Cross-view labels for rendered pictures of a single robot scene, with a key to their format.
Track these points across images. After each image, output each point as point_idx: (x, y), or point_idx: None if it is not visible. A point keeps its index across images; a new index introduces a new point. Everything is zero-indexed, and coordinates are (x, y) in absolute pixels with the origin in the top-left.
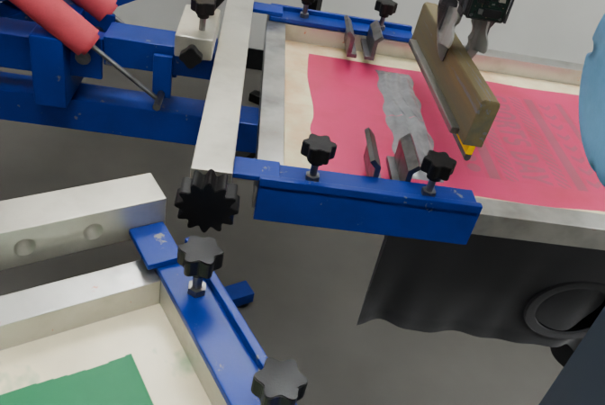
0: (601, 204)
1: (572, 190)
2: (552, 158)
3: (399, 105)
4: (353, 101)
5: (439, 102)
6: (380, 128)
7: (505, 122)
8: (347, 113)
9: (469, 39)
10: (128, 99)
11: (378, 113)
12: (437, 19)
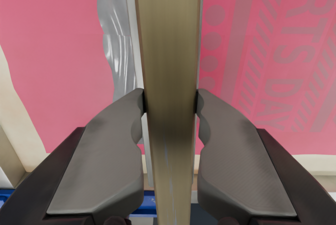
0: (318, 146)
1: (300, 133)
2: (322, 83)
3: None
4: None
5: (143, 141)
6: (97, 67)
7: None
8: (47, 42)
9: (199, 129)
10: None
11: (91, 29)
12: (64, 140)
